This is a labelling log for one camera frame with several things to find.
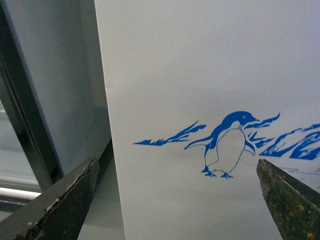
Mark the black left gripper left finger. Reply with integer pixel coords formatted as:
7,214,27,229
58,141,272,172
0,157,100,240

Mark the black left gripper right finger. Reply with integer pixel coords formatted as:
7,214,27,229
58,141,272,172
256,159,320,240

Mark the grey upright display fridge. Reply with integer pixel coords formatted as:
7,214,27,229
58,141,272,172
0,0,111,212

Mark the white blue chest freezer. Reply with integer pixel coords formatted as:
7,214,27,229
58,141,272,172
80,0,320,240

